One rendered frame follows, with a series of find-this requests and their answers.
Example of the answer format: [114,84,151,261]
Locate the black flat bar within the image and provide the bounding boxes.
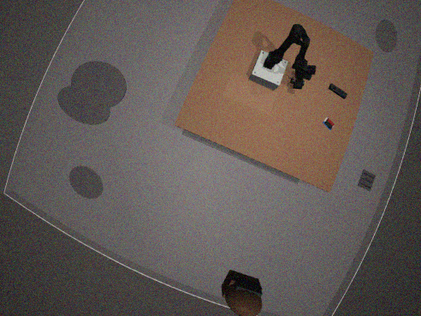
[329,83,347,98]

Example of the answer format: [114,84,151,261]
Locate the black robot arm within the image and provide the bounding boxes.
[263,24,316,80]

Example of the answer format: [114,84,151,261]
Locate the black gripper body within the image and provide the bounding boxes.
[294,73,304,89]

